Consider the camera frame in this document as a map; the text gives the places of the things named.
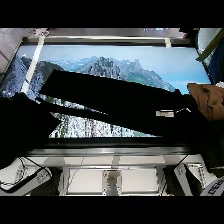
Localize dark blue jeans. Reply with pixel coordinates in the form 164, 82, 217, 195
38, 68, 202, 138

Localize black garment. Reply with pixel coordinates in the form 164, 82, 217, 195
19, 95, 63, 140

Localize brown garment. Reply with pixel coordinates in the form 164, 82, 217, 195
186, 82, 224, 122

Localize silver frame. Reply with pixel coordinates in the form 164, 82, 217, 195
13, 33, 224, 196

